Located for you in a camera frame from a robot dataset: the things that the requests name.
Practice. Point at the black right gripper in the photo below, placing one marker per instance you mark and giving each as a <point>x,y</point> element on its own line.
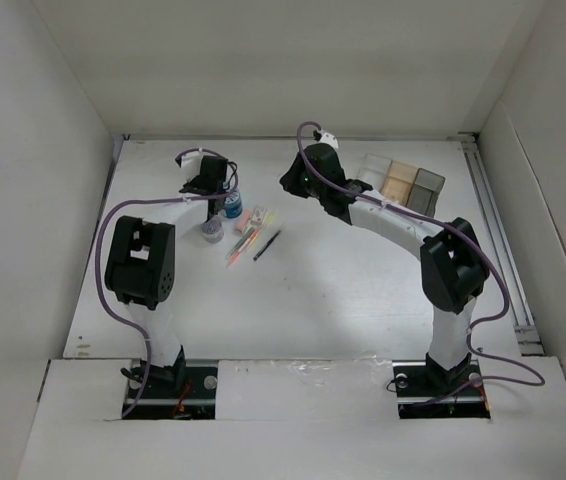
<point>290,180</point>

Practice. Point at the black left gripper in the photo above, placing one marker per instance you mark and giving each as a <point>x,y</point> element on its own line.
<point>191,184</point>

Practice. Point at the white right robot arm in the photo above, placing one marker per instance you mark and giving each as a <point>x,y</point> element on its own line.
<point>452,273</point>

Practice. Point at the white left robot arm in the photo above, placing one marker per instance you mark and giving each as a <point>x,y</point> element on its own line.
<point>135,262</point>

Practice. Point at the clear jar of paper clips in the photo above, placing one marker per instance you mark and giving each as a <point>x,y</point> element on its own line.
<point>212,230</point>

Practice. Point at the pink mini stapler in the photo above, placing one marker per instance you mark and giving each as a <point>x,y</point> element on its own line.
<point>242,222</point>

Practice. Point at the green highlighter pen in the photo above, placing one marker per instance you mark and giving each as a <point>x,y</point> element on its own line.
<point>234,253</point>

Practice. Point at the yellow highlighter pen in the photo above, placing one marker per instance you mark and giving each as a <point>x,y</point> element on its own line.
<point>258,230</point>

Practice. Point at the pink highlighter pen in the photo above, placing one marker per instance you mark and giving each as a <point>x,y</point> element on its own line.
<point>246,241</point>

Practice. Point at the black pen refill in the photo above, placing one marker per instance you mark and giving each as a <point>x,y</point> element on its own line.
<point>267,245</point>

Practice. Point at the clear plastic bin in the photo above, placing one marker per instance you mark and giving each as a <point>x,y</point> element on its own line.
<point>374,170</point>

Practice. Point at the grey plastic bin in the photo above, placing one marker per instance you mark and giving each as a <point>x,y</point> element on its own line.
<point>425,192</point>

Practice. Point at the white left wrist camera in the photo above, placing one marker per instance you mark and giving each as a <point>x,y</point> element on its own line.
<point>189,163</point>

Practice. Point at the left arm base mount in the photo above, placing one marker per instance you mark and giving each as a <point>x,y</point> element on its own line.
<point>194,400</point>

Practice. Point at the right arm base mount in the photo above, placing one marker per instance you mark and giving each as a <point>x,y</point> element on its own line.
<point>419,398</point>

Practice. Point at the aluminium rail on right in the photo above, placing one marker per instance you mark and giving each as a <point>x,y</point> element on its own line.
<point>523,322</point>

